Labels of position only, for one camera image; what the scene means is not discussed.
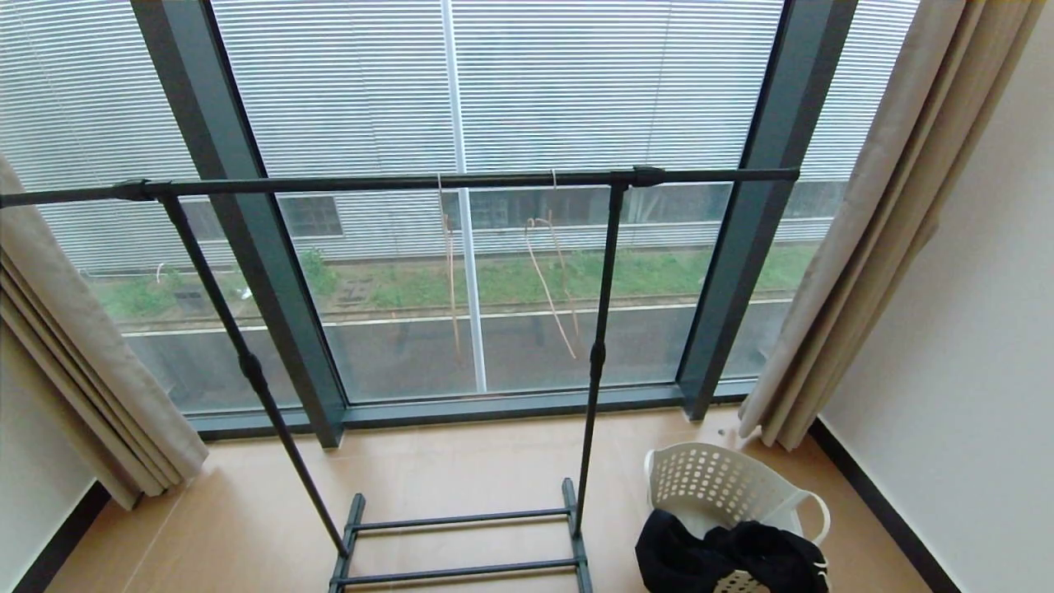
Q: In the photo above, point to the pink clothes hanger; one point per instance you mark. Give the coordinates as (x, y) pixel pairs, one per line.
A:
(544, 290)
(451, 280)

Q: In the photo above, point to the black clothes rack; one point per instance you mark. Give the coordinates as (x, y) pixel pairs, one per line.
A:
(370, 184)

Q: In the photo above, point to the white laundry basket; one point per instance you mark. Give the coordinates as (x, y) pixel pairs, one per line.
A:
(716, 486)

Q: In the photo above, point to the window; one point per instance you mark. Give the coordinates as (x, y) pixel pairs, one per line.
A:
(255, 247)

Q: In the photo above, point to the beige curtain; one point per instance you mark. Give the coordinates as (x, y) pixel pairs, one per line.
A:
(889, 206)
(74, 371)

